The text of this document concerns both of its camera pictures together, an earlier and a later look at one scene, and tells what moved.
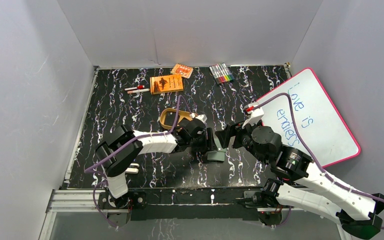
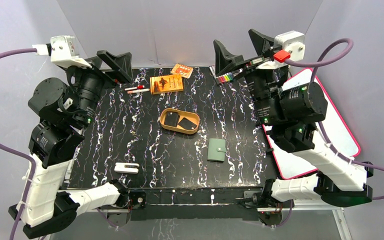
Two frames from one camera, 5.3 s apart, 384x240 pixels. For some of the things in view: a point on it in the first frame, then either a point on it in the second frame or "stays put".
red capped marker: [138, 87] stays put
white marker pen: [136, 91] stays put
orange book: [165, 84] stays put
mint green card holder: [219, 155] stays put
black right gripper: [224, 136] to [225, 60]
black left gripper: [207, 139] to [102, 71]
